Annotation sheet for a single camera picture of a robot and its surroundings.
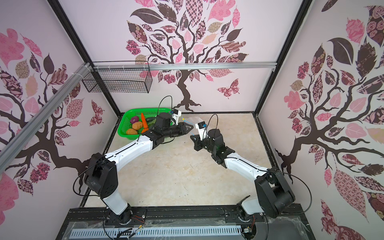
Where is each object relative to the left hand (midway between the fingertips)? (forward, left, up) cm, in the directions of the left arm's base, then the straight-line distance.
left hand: (192, 129), depth 82 cm
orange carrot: (+23, +37, -18) cm, 47 cm away
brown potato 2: (+12, +44, -18) cm, 49 cm away
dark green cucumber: (+23, +32, -18) cm, 43 cm away
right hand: (-3, 0, -2) cm, 3 cm away
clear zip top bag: (+4, 0, +2) cm, 5 cm away
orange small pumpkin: (+13, +34, -17) cm, 40 cm away
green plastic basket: (+26, +51, -16) cm, 59 cm away
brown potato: (+17, +41, -18) cm, 48 cm away
